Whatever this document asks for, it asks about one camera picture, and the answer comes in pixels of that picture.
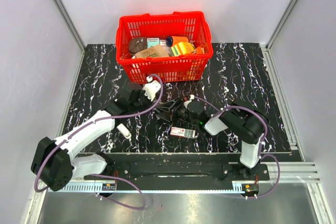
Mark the brown cardboard packet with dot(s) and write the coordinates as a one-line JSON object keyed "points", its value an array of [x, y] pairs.
{"points": [[157, 51]]}

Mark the yellow green snack pack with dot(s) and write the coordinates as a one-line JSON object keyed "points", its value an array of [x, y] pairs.
{"points": [[182, 48]]}

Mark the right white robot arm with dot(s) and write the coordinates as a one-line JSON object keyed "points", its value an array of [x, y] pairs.
{"points": [[244, 120]]}

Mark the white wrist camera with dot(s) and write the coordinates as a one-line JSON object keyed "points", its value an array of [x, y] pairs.
{"points": [[189, 100], [151, 88]]}

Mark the white stapler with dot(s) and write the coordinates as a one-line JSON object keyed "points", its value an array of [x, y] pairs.
{"points": [[124, 131]]}

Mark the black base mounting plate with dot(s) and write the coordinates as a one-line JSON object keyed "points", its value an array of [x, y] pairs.
{"points": [[211, 165]]}

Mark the orange bottle blue cap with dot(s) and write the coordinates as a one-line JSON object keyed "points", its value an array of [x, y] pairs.
{"points": [[172, 40]]}

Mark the orange snack packet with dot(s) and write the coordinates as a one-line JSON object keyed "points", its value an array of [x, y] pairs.
{"points": [[199, 50]]}

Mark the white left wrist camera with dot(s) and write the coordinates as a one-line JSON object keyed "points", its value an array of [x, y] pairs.
{"points": [[151, 88]]}

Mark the red plastic shopping basket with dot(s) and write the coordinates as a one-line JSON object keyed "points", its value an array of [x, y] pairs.
{"points": [[189, 67]]}

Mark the teal white small box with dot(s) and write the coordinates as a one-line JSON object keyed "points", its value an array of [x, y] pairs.
{"points": [[152, 41]]}

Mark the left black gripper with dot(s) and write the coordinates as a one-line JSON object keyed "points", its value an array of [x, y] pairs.
{"points": [[148, 102]]}

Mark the red white staple box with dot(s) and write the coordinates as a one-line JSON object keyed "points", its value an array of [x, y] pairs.
{"points": [[182, 132]]}

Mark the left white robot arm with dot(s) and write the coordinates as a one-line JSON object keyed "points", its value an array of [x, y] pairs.
{"points": [[56, 162]]}

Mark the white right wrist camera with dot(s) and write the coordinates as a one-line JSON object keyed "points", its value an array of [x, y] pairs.
{"points": [[189, 100]]}

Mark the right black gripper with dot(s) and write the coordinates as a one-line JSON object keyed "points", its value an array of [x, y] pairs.
{"points": [[176, 111]]}

